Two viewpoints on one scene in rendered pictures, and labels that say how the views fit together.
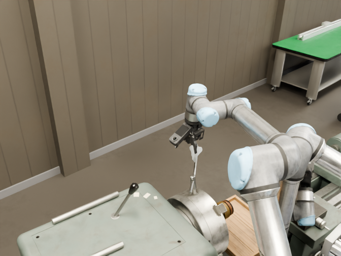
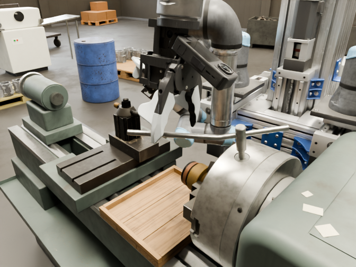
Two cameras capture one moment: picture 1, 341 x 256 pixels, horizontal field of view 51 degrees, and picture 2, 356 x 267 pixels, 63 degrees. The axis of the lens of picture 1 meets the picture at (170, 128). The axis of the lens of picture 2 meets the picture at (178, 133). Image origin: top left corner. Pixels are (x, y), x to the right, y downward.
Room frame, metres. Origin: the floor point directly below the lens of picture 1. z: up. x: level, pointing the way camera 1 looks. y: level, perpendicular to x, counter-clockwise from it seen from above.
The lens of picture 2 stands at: (1.41, 0.42, 1.58)
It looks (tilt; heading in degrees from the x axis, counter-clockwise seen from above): 28 degrees down; 260
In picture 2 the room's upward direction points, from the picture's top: straight up
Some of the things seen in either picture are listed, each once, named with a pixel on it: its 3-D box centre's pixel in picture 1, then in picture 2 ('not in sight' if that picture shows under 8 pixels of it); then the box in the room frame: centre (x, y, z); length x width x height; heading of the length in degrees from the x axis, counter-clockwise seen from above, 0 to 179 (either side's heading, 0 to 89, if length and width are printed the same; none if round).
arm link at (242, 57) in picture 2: not in sight; (234, 46); (0.95, -0.84, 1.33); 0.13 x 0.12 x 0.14; 156
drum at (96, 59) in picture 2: not in sight; (97, 69); (1.87, -3.96, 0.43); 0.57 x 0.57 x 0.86
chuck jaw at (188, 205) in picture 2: not in sight; (199, 205); (1.27, -0.13, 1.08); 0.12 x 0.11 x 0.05; 36
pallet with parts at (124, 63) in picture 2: not in sight; (138, 63); (1.23, -5.16, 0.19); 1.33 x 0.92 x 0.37; 133
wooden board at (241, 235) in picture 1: (238, 227); (167, 207); (1.32, -0.36, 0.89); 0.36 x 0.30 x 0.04; 36
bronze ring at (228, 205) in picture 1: (221, 211); (201, 178); (1.23, -0.24, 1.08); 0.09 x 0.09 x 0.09; 36
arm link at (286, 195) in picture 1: (286, 195); (223, 80); (1.11, -0.48, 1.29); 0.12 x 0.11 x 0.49; 66
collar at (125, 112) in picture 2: not in sight; (126, 109); (1.44, -0.66, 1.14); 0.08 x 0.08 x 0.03
